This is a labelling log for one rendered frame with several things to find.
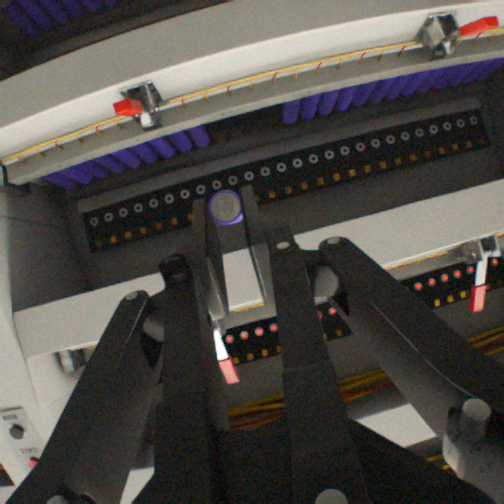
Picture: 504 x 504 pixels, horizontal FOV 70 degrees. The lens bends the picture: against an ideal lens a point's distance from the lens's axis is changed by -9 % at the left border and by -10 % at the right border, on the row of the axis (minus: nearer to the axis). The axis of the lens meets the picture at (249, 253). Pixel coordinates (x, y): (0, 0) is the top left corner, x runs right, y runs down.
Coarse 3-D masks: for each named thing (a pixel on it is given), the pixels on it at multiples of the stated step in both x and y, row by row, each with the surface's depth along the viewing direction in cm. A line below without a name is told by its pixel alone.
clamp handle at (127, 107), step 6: (120, 102) 24; (126, 102) 24; (132, 102) 25; (138, 102) 27; (114, 108) 25; (120, 108) 25; (126, 108) 25; (132, 108) 25; (138, 108) 27; (144, 108) 29; (120, 114) 25; (126, 114) 26; (132, 114) 27; (138, 114) 30; (144, 114) 31; (144, 120) 31; (150, 120) 31; (144, 126) 31
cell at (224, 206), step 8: (224, 192) 21; (232, 192) 21; (216, 200) 21; (224, 200) 21; (232, 200) 21; (216, 208) 21; (224, 208) 21; (232, 208) 21; (240, 208) 21; (216, 216) 21; (224, 216) 21; (232, 216) 21; (240, 216) 22
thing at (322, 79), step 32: (480, 32) 32; (320, 64) 33; (352, 64) 34; (384, 64) 34; (416, 64) 34; (448, 64) 35; (224, 96) 34; (256, 96) 34; (288, 96) 35; (96, 128) 33; (128, 128) 35; (160, 128) 35; (32, 160) 35; (64, 160) 35
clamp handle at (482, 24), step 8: (488, 16) 24; (496, 16) 24; (472, 24) 25; (480, 24) 24; (488, 24) 24; (496, 24) 24; (456, 32) 28; (464, 32) 27; (472, 32) 26; (448, 40) 30; (448, 48) 30
